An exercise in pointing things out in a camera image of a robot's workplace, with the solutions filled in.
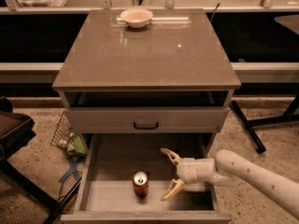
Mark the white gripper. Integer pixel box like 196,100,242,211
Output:
160,147,198,201

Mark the red coke can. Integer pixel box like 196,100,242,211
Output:
133,172,149,198

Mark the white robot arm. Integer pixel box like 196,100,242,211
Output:
161,148,299,219

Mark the closed top drawer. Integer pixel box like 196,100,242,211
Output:
65,107,229,133

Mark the open middle drawer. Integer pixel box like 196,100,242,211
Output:
61,133,232,224

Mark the grey drawer cabinet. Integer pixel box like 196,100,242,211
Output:
51,8,242,224

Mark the black floor bar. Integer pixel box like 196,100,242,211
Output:
231,101,266,154

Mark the green crumpled bag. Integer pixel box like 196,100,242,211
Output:
58,133,87,157

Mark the white bowl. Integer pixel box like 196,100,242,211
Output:
120,8,153,28

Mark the black chair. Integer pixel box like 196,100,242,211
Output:
0,98,83,224

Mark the black drawer handle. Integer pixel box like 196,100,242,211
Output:
133,122,160,130

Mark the black cable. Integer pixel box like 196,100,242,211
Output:
57,171,84,202

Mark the wire mesh basket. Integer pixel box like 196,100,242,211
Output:
50,112,72,146

